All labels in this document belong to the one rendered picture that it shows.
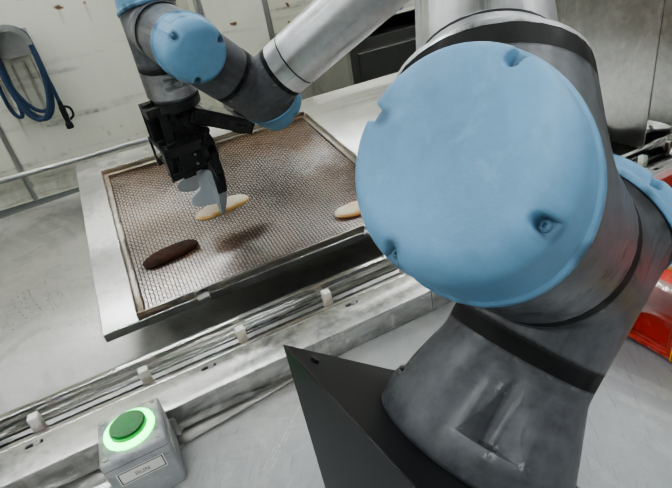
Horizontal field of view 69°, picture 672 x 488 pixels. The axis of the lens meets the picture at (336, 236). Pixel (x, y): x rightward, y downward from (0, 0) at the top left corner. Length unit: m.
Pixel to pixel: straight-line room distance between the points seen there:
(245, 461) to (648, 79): 0.98
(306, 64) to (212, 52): 0.12
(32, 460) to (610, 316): 0.63
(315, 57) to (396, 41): 2.01
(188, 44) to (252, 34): 3.56
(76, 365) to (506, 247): 0.78
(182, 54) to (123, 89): 3.73
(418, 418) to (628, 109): 0.95
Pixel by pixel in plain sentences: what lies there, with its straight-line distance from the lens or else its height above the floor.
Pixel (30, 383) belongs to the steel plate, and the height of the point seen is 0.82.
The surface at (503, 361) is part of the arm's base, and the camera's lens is 0.36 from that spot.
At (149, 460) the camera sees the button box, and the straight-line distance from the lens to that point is 0.62.
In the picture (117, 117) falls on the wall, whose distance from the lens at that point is 4.37.
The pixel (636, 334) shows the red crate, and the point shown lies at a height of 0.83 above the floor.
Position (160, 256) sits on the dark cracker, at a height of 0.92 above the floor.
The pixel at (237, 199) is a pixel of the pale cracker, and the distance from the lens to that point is 0.89.
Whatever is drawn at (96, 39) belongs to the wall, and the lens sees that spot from 4.30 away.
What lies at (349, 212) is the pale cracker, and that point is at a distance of 0.90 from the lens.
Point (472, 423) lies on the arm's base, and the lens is 0.36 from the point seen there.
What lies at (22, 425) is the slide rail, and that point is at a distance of 0.81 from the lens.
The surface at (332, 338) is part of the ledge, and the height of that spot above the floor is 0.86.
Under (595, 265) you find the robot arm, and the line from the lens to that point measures 0.28.
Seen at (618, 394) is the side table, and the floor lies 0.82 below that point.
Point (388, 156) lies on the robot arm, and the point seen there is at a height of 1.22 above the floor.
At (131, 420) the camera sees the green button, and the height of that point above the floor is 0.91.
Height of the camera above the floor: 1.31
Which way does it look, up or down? 29 degrees down
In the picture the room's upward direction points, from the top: 11 degrees counter-clockwise
